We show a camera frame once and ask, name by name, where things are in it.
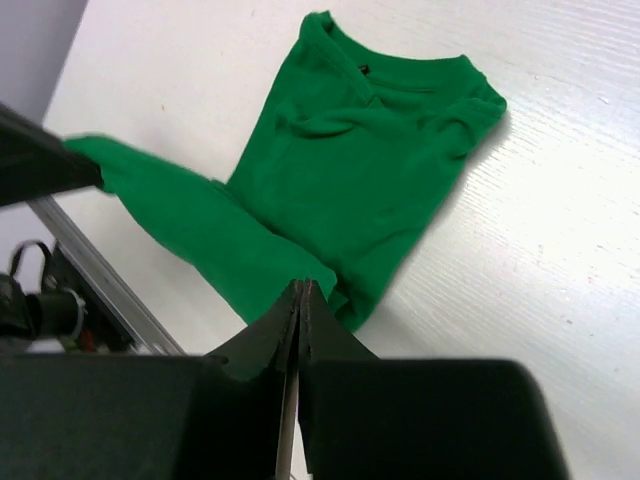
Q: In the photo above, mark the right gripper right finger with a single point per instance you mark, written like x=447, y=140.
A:
x=364, y=417

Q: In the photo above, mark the green t shirt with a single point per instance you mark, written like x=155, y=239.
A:
x=351, y=157

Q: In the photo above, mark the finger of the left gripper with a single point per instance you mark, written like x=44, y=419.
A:
x=36, y=164

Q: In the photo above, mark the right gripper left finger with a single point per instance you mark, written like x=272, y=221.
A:
x=223, y=415

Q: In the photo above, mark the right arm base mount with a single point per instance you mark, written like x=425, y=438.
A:
x=64, y=316

